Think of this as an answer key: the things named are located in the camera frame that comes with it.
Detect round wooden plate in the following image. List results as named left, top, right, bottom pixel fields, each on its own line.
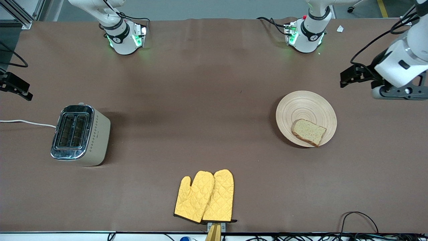
left=276, top=90, right=338, bottom=148

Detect slice of toast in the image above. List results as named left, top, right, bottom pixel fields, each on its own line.
left=292, top=118, right=327, bottom=147

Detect beige chrome toaster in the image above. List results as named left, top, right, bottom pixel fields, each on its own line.
left=50, top=103, right=111, bottom=167

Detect brown table cover mat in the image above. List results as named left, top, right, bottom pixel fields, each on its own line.
left=0, top=17, right=428, bottom=233

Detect yellow quilted oven mitt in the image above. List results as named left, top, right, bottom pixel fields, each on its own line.
left=202, top=169, right=238, bottom=223
left=174, top=171, right=215, bottom=224

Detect wooden stick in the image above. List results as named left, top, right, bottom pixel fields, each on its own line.
left=205, top=224, right=222, bottom=241

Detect white toaster power cord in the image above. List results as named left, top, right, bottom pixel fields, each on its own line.
left=0, top=119, right=57, bottom=129

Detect aluminium frame post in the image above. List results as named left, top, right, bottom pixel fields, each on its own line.
left=0, top=0, right=45, bottom=30
left=400, top=0, right=418, bottom=26

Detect black left arm base cable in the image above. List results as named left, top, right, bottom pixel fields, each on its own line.
left=256, top=16, right=289, bottom=36

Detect black arm base cable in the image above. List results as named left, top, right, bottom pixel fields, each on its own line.
left=256, top=16, right=289, bottom=36
left=100, top=0, right=150, bottom=28

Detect black right arm base cable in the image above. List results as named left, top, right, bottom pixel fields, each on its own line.
left=100, top=0, right=150, bottom=28

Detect black looped cable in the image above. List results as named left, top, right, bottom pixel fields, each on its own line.
left=340, top=211, right=379, bottom=234

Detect black cable bundle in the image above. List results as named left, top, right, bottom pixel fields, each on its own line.
left=246, top=233, right=428, bottom=241

